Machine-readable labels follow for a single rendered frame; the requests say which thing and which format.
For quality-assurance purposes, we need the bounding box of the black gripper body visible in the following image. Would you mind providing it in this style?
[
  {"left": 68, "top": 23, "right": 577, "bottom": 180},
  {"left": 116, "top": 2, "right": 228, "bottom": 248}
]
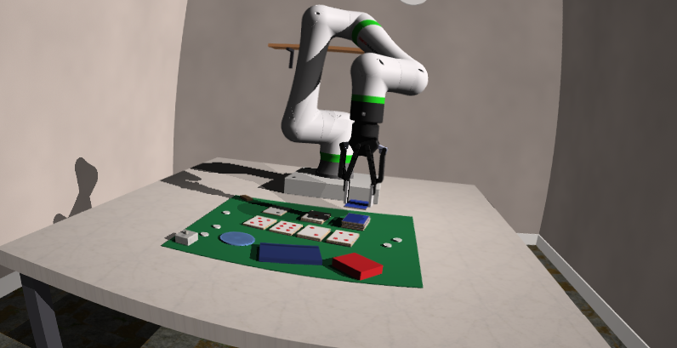
[{"left": 349, "top": 123, "right": 379, "bottom": 157}]

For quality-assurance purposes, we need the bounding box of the green felt mat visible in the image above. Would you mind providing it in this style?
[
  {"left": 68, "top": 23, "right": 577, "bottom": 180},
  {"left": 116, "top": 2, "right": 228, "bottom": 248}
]
[{"left": 162, "top": 195, "right": 423, "bottom": 288}]

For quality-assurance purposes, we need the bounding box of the white playing card with red pips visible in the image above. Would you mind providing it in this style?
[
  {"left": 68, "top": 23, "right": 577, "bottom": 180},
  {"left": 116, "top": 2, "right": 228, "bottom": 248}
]
[
  {"left": 269, "top": 221, "right": 303, "bottom": 235},
  {"left": 327, "top": 230, "right": 360, "bottom": 245},
  {"left": 243, "top": 215, "right": 277, "bottom": 229},
  {"left": 297, "top": 225, "right": 331, "bottom": 239}
]

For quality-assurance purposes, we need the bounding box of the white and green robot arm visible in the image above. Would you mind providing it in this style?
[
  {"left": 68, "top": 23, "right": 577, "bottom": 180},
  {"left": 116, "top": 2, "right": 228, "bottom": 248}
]
[{"left": 282, "top": 5, "right": 428, "bottom": 180}]

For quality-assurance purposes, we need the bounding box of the blue flat disc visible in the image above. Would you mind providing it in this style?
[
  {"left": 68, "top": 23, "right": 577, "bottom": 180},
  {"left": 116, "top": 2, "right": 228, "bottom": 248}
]
[{"left": 220, "top": 231, "right": 255, "bottom": 246}]

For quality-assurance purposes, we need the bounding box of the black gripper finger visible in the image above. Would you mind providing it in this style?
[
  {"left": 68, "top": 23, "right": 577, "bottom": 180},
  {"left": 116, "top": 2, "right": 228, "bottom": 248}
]
[
  {"left": 338, "top": 141, "right": 361, "bottom": 204},
  {"left": 365, "top": 145, "right": 388, "bottom": 208}
]

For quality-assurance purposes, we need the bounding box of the white card with red dot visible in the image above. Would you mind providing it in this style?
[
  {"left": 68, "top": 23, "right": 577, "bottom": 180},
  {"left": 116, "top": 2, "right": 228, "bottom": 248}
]
[{"left": 301, "top": 210, "right": 331, "bottom": 222}]

